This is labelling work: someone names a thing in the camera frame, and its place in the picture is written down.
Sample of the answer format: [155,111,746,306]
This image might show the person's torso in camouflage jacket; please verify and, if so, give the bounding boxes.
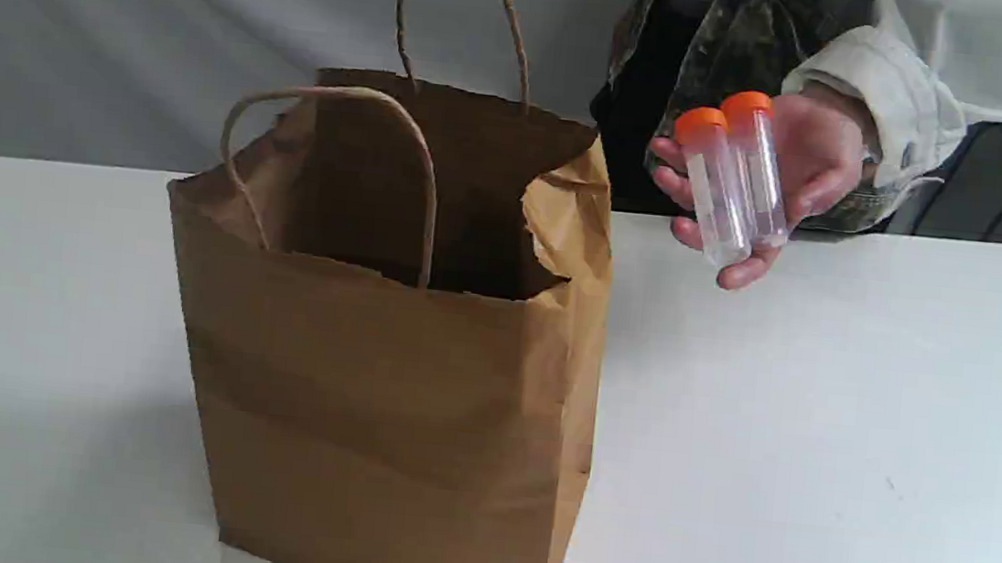
[579,0,917,239]

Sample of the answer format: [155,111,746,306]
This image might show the brown paper bag with handles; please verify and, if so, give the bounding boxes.
[130,0,640,563]

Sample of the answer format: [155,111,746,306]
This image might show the person's forearm in white sleeve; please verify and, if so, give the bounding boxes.
[781,0,1002,187]

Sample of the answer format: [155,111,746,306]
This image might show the clear tube orange cap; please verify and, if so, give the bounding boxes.
[721,91,789,249]
[673,107,753,268]

